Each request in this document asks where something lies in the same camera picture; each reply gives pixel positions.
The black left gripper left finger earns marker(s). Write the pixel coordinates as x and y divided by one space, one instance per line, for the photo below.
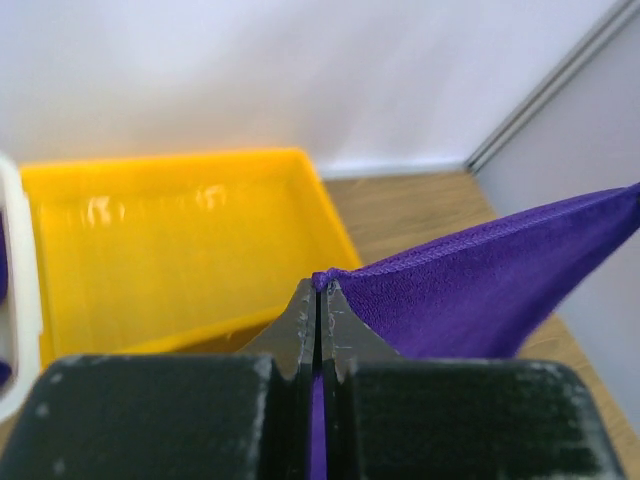
244 415

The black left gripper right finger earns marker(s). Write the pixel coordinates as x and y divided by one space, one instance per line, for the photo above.
388 417

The purple towel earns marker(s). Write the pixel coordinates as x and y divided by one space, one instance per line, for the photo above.
481 292
7 336

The yellow plastic tray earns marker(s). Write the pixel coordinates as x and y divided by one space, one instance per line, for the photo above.
168 254

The white perforated plastic basket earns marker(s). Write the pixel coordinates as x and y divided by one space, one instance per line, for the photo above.
24 292

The purple towel in basket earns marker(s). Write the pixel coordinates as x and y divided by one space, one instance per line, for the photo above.
7 336

